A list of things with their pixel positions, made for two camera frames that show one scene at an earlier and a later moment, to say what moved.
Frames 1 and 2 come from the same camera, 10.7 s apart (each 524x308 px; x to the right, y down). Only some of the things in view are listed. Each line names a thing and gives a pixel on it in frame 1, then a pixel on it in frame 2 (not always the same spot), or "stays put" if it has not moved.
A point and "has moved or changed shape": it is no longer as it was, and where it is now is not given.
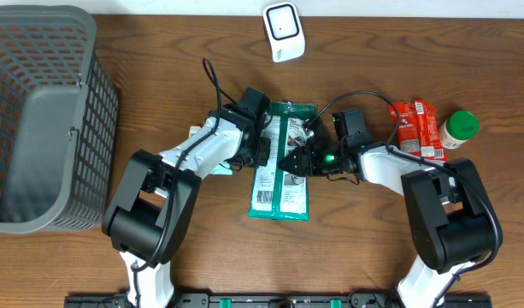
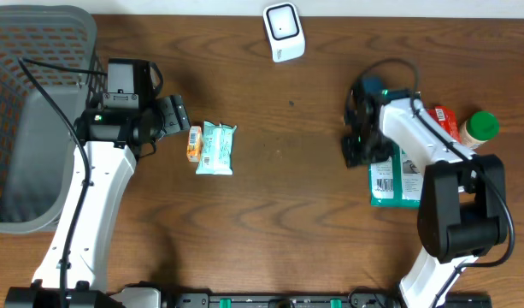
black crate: x=276 y=300 stays put
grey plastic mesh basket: x=53 y=121 stays put
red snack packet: x=409 y=130 has moved or changed shape
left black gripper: x=262 y=158 -> x=176 y=114
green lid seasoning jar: x=461 y=127 -> x=480 y=127
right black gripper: x=303 y=167 -> x=353 y=159
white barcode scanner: x=285 y=31 stays put
